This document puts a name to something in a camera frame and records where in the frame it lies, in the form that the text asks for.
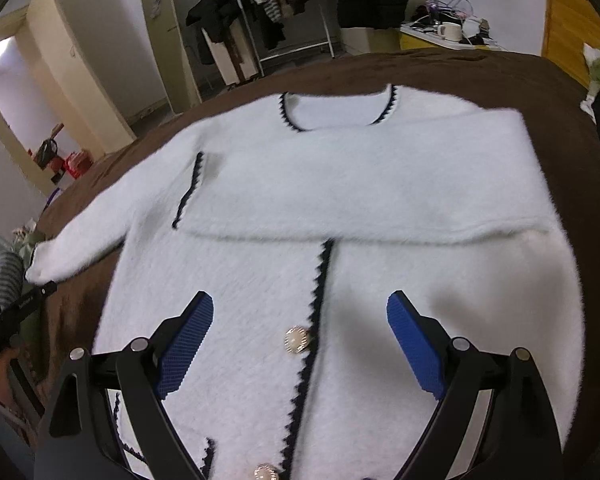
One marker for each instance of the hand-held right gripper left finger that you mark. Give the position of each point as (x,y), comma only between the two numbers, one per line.
(190,345)

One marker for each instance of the person's left forearm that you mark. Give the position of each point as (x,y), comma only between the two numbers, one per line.
(2,377)

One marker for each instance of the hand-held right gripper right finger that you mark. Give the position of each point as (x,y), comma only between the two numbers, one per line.
(414,345)

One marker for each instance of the white fluffy cardigan black trim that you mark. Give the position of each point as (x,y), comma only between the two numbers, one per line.
(340,185)

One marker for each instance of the brown blanket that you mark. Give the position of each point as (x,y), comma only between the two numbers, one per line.
(555,110)

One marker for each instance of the tall cream board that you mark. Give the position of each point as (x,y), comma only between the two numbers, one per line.
(172,40)

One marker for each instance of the black bag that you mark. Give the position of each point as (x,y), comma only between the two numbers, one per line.
(47,152)

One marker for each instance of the black jacket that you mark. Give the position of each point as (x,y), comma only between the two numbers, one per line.
(215,15)

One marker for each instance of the clear water bottle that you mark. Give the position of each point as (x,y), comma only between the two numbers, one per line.
(432,7)

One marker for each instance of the white clothes rack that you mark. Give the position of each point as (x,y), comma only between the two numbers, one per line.
(300,45)

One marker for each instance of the red bag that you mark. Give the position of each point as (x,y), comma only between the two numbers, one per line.
(77,164)

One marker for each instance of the orange wooden door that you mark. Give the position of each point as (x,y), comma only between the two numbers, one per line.
(572,20)

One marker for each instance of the white mug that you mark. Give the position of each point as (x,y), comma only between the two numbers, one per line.
(450,31)

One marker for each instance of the grey striped cloth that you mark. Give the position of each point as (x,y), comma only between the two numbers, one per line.
(9,280)

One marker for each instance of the yellow side table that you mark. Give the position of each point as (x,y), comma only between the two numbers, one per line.
(425,42)

